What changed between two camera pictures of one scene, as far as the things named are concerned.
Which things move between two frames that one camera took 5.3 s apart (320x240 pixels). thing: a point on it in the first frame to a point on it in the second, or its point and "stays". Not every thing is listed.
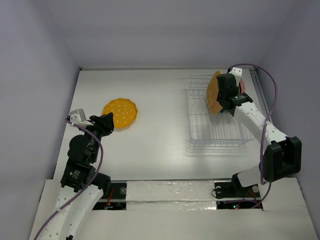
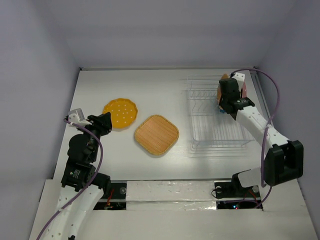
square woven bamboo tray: (212, 90) to (157, 134)
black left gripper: (104, 122) stays
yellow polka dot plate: (125, 111) stays
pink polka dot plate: (242, 87) stays
